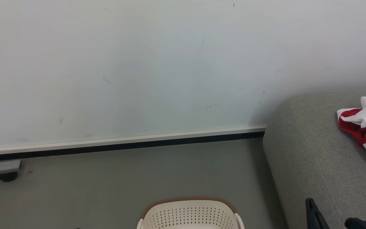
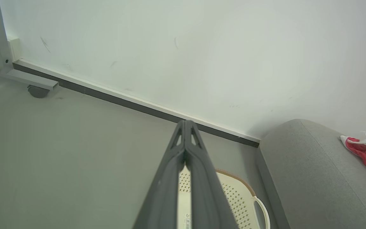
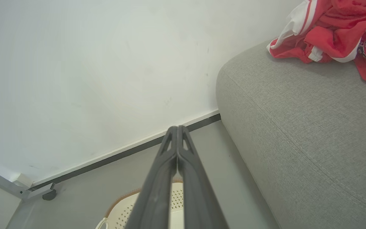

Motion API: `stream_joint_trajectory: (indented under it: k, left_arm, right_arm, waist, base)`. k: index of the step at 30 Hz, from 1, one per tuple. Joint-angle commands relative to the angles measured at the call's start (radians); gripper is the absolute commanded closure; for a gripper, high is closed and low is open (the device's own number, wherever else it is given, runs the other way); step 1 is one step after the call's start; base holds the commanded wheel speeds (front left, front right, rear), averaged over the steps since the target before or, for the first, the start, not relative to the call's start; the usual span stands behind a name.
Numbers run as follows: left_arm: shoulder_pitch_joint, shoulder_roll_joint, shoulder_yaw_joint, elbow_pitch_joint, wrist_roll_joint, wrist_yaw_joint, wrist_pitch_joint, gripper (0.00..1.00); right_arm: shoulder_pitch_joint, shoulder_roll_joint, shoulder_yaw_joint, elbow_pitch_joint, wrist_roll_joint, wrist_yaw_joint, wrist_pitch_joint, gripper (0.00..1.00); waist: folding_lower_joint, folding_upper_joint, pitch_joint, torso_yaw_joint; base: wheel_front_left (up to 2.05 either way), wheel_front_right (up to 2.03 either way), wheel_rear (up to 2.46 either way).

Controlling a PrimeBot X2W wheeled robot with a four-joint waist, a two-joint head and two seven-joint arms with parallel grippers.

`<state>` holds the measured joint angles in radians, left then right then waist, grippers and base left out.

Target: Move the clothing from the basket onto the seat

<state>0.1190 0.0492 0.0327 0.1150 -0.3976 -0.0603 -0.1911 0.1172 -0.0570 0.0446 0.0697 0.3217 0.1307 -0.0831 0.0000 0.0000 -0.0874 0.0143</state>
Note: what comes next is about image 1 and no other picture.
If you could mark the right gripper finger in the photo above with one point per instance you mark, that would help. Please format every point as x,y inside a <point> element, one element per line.
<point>315,218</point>

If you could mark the cream perforated laundry basket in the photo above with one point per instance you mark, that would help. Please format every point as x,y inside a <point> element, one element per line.
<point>189,216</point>

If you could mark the grey fabric sofa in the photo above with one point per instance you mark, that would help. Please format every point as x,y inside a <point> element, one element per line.
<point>316,165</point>

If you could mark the white and black baseboard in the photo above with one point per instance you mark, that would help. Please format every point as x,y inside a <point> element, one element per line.
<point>122,144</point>

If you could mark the grey cart base with caster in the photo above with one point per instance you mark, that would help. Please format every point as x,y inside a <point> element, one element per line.
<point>2,168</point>

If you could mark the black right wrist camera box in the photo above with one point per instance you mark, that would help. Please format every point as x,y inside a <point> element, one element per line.
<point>359,224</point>

